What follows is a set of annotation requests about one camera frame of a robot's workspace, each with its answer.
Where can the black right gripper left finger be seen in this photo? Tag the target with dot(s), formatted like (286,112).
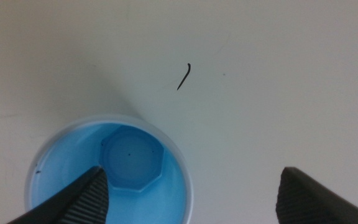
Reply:
(79,202)

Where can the blue plastic cup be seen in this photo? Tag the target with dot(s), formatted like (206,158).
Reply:
(70,152)

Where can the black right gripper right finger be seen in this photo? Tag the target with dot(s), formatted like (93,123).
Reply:
(306,202)

